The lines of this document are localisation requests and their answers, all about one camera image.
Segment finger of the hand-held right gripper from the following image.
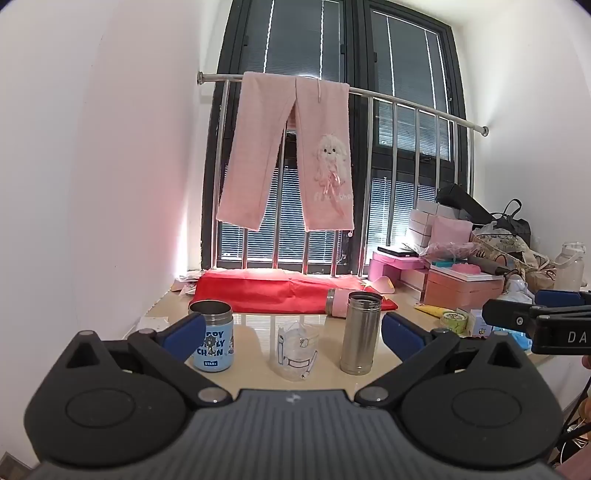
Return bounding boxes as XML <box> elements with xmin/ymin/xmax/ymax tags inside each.
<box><xmin>481</xmin><ymin>298</ymin><xmax>539</xmax><ymax>332</ymax></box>
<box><xmin>529</xmin><ymin>289</ymin><xmax>591</xmax><ymax>320</ymax></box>

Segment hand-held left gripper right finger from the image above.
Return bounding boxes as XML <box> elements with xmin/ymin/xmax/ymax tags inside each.
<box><xmin>355</xmin><ymin>311</ymin><xmax>530</xmax><ymax>407</ymax></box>

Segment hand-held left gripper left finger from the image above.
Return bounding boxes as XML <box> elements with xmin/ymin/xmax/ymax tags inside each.
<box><xmin>67</xmin><ymin>312</ymin><xmax>233</xmax><ymax>408</ymax></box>

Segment clear printed plastic cup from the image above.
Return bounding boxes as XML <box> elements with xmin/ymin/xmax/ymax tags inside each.
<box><xmin>276</xmin><ymin>322</ymin><xmax>321</xmax><ymax>382</ymax></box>

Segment blue printed metal cup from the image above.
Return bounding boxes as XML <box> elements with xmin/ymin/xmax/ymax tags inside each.
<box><xmin>188</xmin><ymin>300</ymin><xmax>235</xmax><ymax>373</ymax></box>

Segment white plastic bag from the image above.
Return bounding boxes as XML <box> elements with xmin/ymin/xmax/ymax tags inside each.
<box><xmin>502</xmin><ymin>276</ymin><xmax>537</xmax><ymax>304</ymax></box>

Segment small white carton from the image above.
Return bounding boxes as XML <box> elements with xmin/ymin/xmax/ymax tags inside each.
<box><xmin>466</xmin><ymin>308</ymin><xmax>496</xmax><ymax>338</ymax></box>

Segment clear plastic bottle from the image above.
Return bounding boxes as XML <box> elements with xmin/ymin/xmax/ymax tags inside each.
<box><xmin>553</xmin><ymin>242</ymin><xmax>588</xmax><ymax>292</ymax></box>

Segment stainless steel tumbler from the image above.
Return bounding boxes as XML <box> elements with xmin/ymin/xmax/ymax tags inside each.
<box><xmin>340</xmin><ymin>291</ymin><xmax>383</xmax><ymax>376</ymax></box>

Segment crumpled papers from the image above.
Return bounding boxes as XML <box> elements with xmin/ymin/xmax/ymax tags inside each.
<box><xmin>169</xmin><ymin>271</ymin><xmax>202</xmax><ymax>297</ymax></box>

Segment salmon pink box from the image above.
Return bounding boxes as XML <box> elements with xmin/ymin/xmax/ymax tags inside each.
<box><xmin>423</xmin><ymin>265</ymin><xmax>505</xmax><ymax>311</ymax></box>

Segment green tape roll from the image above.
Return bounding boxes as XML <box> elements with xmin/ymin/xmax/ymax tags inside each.
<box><xmin>440</xmin><ymin>311</ymin><xmax>468</xmax><ymax>333</ymax></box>

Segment beige patterned bag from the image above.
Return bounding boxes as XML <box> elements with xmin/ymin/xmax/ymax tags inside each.
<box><xmin>471</xmin><ymin>230</ymin><xmax>556</xmax><ymax>288</ymax></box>

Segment pink thermos bottle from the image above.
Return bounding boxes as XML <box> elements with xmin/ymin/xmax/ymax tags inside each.
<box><xmin>325</xmin><ymin>288</ymin><xmax>366</xmax><ymax>319</ymax></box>

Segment bright pink box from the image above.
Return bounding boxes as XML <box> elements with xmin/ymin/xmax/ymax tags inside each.
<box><xmin>368</xmin><ymin>256</ymin><xmax>431</xmax><ymax>284</ymax></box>

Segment pink plastic wrapper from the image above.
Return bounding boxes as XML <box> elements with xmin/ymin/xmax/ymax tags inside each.
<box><xmin>421</xmin><ymin>241</ymin><xmax>486</xmax><ymax>265</ymax></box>

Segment red cloth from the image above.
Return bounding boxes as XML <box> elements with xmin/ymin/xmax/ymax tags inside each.
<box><xmin>194</xmin><ymin>269</ymin><xmax>398</xmax><ymax>315</ymax></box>

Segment light pink box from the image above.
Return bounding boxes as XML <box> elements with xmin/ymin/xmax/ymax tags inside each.
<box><xmin>429</xmin><ymin>215</ymin><xmax>474</xmax><ymax>246</ymax></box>

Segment stack of white boxes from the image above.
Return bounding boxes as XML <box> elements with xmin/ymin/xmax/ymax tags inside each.
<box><xmin>408</xmin><ymin>200</ymin><xmax>462</xmax><ymax>250</ymax></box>

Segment black handbag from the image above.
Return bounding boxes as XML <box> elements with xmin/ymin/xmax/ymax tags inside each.
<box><xmin>435</xmin><ymin>183</ymin><xmax>532</xmax><ymax>246</ymax></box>

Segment pink fleece pants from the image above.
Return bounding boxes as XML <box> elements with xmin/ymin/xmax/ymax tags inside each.
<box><xmin>216</xmin><ymin>71</ymin><xmax>356</xmax><ymax>233</ymax></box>

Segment metal window railing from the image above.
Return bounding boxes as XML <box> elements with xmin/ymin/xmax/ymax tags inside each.
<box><xmin>197</xmin><ymin>71</ymin><xmax>491</xmax><ymax>278</ymax></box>

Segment black framed window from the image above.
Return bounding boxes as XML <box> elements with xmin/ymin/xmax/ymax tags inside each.
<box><xmin>200</xmin><ymin>0</ymin><xmax>468</xmax><ymax>278</ymax></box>

